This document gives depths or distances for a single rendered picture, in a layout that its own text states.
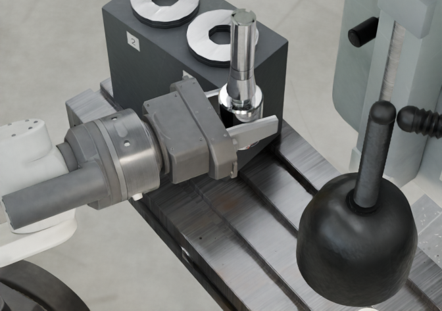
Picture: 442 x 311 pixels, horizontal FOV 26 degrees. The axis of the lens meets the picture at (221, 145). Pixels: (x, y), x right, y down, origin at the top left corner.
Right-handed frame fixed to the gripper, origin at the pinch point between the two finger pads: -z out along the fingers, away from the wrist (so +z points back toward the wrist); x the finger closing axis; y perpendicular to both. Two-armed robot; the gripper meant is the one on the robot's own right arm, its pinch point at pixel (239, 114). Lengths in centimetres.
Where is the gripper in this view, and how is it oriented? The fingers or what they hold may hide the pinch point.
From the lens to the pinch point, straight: 101.5
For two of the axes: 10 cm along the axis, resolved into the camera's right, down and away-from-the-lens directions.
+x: -4.2, -7.2, 5.6
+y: -0.1, 6.2, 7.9
